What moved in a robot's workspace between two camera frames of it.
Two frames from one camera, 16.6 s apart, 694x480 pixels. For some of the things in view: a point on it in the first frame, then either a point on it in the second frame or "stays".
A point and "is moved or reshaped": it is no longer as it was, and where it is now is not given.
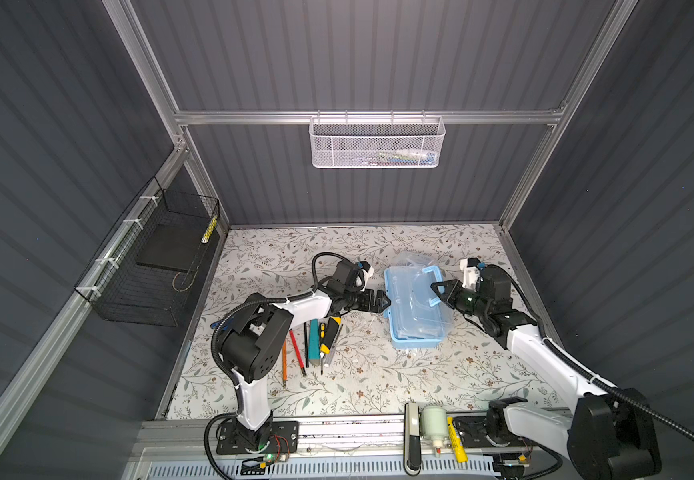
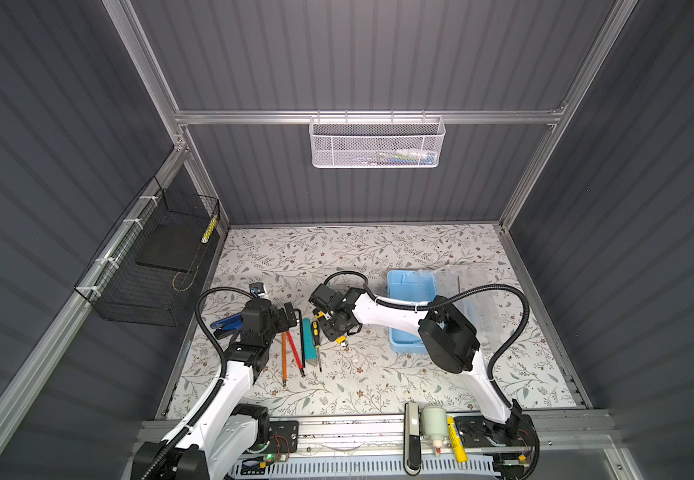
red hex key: x=298 y=353 stays
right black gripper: x=453 y=287 → x=331 y=334
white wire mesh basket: x=377 y=142 stays
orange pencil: x=284 y=361 stays
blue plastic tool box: x=418 y=316 is moved or reshaped
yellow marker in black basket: x=206 y=237 stays
